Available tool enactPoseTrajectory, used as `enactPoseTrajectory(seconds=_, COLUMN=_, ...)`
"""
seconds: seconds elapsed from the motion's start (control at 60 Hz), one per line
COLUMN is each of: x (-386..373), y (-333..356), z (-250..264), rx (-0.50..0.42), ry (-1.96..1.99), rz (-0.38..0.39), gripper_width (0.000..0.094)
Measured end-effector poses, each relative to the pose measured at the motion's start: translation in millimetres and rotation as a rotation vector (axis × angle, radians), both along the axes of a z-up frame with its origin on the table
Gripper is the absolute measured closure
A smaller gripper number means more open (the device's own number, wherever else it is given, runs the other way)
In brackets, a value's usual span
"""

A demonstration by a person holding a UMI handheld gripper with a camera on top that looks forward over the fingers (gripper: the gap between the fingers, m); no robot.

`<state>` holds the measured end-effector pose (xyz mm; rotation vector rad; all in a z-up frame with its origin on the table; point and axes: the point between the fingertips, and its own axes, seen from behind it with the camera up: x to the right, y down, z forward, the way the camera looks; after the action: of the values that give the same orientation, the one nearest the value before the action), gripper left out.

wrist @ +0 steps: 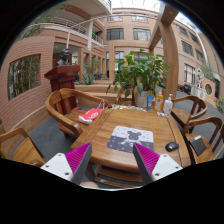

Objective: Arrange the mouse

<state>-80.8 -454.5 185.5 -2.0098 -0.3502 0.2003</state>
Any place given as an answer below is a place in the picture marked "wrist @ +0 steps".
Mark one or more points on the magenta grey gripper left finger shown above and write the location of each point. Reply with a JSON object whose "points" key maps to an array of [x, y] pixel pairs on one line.
{"points": [[70, 166]]}

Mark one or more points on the wooden chair front right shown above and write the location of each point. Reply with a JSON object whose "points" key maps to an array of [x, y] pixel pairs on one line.
{"points": [[214, 145]]}

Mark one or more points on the black computer mouse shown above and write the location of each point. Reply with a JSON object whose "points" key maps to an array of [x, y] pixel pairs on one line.
{"points": [[172, 146]]}

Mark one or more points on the black notebook on chair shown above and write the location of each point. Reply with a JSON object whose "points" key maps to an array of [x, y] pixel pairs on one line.
{"points": [[198, 145]]}

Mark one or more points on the dark red wooden pedestal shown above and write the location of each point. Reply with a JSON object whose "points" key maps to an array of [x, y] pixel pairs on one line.
{"points": [[62, 76]]}

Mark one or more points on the red white bag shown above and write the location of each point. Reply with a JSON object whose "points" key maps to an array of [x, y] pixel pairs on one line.
{"points": [[92, 114]]}

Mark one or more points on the grey bear mouse pad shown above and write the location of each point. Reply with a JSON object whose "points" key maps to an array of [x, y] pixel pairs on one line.
{"points": [[123, 138]]}

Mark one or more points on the wooden chair back right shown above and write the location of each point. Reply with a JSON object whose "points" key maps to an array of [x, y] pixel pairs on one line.
{"points": [[199, 108]]}

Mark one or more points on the wooden chair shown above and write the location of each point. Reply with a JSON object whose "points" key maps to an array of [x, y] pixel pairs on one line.
{"points": [[199, 108], [18, 146], [214, 145]]}

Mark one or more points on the green potted plant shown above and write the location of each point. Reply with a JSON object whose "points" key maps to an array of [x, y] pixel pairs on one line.
{"points": [[134, 77]]}

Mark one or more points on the wooden pillar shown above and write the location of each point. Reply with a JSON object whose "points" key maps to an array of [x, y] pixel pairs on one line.
{"points": [[163, 31]]}

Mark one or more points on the dark bust statue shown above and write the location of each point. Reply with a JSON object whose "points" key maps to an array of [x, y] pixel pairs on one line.
{"points": [[64, 57]]}

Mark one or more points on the wooden armchair left near table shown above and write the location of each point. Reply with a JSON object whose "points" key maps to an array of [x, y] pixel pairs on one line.
{"points": [[62, 106]]}

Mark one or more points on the blue tube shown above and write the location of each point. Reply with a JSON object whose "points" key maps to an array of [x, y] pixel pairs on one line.
{"points": [[149, 101]]}

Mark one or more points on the wooden chair front left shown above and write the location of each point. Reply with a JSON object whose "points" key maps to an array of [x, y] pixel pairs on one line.
{"points": [[18, 146]]}

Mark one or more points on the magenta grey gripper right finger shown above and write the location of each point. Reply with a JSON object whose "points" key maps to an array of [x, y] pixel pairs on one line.
{"points": [[153, 166]]}

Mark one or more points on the white pump bottle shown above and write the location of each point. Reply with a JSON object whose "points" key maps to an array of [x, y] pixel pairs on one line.
{"points": [[168, 104]]}

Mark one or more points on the yellow bottle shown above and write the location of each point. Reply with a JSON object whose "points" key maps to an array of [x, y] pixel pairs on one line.
{"points": [[158, 101]]}

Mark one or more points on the wooden table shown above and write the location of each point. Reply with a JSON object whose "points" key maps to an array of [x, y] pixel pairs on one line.
{"points": [[117, 168]]}

